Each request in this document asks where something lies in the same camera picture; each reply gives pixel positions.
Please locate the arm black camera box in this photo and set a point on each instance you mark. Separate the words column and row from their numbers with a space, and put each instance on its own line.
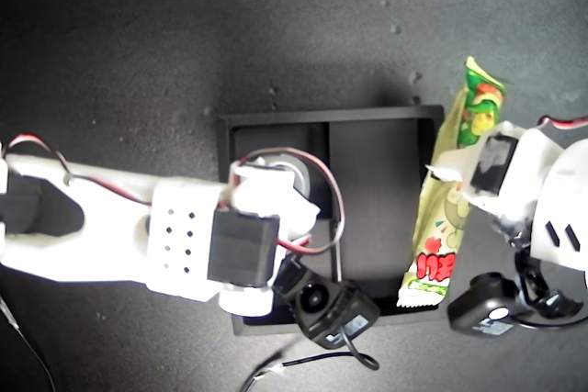
column 331, row 309
column 482, row 305

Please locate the green printed snack bar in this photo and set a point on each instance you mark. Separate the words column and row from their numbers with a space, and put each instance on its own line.
column 436, row 236

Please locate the black tray with wells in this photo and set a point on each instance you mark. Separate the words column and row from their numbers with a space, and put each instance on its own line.
column 367, row 181

